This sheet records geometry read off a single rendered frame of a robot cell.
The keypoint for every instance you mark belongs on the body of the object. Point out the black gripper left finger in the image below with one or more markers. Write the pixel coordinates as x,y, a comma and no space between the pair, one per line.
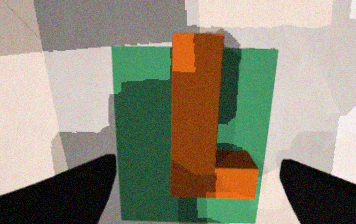
76,196

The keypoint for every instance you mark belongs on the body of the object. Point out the green flat mat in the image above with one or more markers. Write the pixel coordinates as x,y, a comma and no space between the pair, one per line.
142,90

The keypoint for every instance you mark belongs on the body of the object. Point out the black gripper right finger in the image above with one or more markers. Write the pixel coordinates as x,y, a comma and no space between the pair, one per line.
317,197

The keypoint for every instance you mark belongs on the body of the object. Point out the orange l-shaped part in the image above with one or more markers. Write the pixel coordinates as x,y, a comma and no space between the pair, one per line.
197,168

